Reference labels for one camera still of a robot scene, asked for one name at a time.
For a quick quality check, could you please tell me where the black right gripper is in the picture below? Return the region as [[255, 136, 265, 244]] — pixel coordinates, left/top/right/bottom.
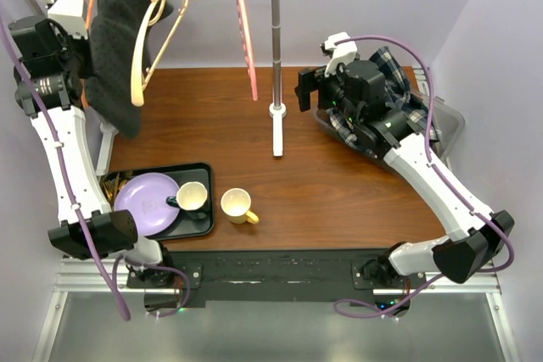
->
[[294, 64, 362, 126]]

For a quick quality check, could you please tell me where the black dotted skirt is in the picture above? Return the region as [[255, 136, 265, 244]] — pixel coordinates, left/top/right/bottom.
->
[[85, 0, 150, 138]]

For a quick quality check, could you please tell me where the navy beige plaid skirt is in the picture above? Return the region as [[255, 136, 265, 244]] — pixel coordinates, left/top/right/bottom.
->
[[326, 47, 439, 159]]

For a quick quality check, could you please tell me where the pink plastic hanger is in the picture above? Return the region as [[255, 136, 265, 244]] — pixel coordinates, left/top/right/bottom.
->
[[236, 0, 258, 102]]

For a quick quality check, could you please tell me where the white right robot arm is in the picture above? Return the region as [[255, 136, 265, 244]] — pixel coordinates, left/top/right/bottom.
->
[[295, 59, 514, 288]]

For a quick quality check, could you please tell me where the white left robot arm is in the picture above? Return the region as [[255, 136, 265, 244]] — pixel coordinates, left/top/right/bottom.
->
[[8, 16, 176, 287]]

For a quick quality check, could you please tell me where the black serving tray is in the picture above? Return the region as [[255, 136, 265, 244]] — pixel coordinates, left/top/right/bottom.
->
[[119, 162, 215, 241]]

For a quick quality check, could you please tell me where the yellow mug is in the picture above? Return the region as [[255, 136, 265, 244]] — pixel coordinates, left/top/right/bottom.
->
[[221, 188, 260, 225]]

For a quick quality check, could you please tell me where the gold cutlery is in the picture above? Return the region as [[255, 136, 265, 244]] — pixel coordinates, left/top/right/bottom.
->
[[101, 170, 133, 206]]

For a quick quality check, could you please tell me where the clear plastic bin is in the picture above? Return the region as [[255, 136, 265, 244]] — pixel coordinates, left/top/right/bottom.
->
[[312, 66, 465, 169]]

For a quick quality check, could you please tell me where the dark green mug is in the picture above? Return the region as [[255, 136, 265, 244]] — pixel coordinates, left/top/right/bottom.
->
[[165, 181, 211, 220]]

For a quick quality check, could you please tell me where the purple plate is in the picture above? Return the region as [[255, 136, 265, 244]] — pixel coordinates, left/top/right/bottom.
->
[[114, 172, 180, 237]]

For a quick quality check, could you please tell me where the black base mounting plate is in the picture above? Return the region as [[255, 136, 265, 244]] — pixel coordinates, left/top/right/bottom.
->
[[126, 247, 429, 310]]

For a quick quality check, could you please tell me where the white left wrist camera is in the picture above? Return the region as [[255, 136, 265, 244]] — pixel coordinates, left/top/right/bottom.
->
[[40, 0, 88, 40]]

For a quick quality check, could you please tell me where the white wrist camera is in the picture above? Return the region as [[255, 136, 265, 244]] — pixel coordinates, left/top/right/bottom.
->
[[321, 31, 358, 77], [40, 0, 88, 40]]

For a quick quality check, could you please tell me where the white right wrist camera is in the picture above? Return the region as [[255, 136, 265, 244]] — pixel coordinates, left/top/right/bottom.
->
[[321, 31, 358, 77]]

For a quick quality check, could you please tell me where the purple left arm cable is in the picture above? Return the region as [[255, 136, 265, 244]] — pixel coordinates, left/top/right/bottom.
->
[[0, 0, 132, 321]]

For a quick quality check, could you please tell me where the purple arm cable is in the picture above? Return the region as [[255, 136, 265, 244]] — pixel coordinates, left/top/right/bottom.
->
[[0, 0, 132, 321], [334, 34, 516, 274]]

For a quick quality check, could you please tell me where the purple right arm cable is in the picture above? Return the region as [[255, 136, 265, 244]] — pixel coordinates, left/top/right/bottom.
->
[[334, 34, 516, 274]]

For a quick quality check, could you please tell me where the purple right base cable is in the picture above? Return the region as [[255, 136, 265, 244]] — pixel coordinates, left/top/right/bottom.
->
[[333, 272, 446, 320]]

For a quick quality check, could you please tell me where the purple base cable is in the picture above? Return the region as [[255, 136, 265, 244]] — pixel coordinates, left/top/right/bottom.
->
[[126, 262, 192, 319], [333, 272, 446, 320]]

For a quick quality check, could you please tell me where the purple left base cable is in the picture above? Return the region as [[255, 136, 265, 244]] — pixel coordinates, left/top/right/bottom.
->
[[126, 262, 192, 319]]

